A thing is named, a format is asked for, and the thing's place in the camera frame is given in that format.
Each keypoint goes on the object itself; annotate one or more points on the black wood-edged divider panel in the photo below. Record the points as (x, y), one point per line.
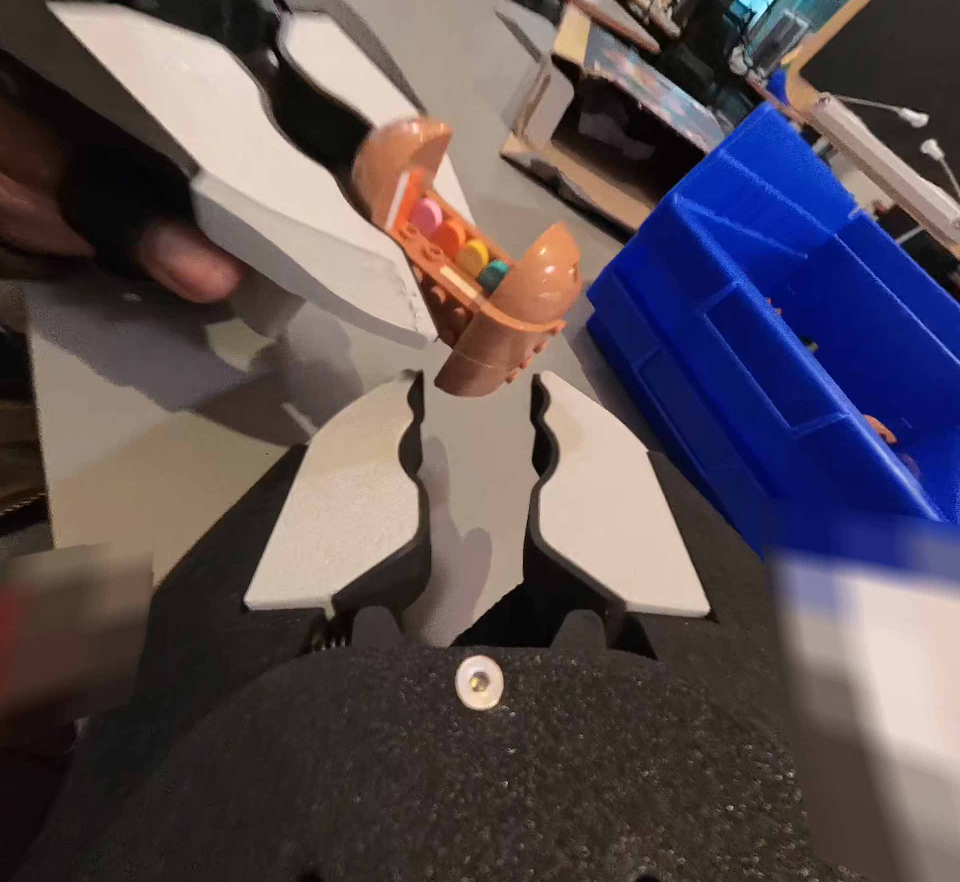
(900, 19)

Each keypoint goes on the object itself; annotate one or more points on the cardboard box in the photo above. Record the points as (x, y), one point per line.
(600, 132)

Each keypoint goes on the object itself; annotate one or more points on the white metal frame rail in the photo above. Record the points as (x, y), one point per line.
(885, 162)

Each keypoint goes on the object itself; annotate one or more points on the brown brick-built toy animal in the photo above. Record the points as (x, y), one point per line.
(517, 312)

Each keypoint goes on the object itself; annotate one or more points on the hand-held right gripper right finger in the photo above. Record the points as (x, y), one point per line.
(615, 522)

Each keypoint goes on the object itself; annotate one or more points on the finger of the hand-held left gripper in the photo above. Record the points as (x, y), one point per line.
(345, 64)
(247, 184)

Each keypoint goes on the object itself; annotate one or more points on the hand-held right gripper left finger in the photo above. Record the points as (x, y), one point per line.
(345, 514)

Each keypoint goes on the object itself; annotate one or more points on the blue plastic bin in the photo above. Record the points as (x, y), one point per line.
(787, 297)

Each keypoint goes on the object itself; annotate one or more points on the pile of toy bricks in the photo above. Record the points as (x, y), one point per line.
(881, 428)

